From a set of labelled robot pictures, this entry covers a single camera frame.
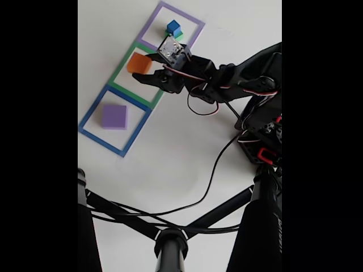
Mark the orange square block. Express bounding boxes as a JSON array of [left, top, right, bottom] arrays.
[[126, 52, 153, 75]]

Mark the green square block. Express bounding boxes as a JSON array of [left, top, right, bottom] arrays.
[[163, 29, 184, 41]]

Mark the small blue cube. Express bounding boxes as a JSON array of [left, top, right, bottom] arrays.
[[166, 19, 182, 36]]

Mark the purple square block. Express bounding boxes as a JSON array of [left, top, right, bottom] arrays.
[[102, 104, 128, 130]]

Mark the green tape square outline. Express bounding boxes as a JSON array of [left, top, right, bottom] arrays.
[[107, 41, 179, 110]]

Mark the purple tape square outline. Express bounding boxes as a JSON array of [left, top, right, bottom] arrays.
[[136, 1, 206, 63]]

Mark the blue tape square outline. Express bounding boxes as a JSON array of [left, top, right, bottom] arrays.
[[78, 84, 151, 158]]

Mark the red clamp piece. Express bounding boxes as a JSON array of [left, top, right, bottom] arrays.
[[257, 147, 277, 163]]

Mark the black tripod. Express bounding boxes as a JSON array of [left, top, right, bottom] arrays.
[[78, 167, 282, 272]]

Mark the camera circuit board blue mount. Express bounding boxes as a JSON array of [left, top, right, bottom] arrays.
[[157, 35, 193, 70]]

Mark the red white black servo cable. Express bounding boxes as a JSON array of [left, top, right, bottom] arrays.
[[162, 64, 280, 116]]

